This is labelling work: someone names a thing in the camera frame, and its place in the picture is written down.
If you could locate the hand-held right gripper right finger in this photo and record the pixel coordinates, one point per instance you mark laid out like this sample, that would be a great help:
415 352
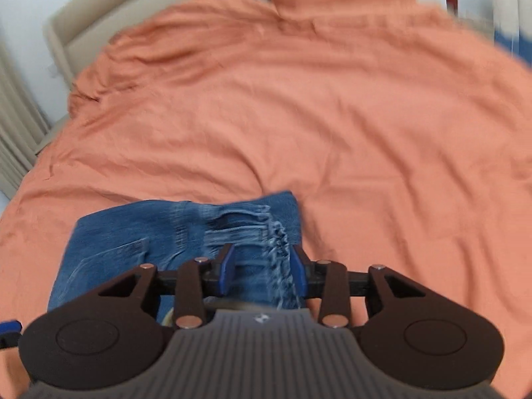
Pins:
297 274

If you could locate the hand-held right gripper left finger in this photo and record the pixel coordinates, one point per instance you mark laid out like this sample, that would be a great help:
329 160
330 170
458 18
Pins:
226 270

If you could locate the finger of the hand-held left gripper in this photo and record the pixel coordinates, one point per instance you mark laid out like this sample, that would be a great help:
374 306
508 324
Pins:
10 326

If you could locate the blue denim pants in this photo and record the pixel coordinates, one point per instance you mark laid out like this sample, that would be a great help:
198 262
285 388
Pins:
124 237

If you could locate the orange duvet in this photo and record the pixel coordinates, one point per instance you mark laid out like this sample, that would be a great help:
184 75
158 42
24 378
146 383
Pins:
291 112

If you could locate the beige curtain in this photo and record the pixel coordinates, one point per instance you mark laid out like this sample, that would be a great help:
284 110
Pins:
16 133

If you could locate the beige nightstand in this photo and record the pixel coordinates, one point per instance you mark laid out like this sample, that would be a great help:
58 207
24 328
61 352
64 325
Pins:
52 135

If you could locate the beige upholstered headboard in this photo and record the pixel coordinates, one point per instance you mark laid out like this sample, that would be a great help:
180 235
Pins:
104 16

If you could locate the dark red cup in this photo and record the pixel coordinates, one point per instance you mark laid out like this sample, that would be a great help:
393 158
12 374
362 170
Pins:
451 2

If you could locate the white alpaca plush toy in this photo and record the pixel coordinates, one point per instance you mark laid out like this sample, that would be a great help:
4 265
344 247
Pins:
524 20
501 0

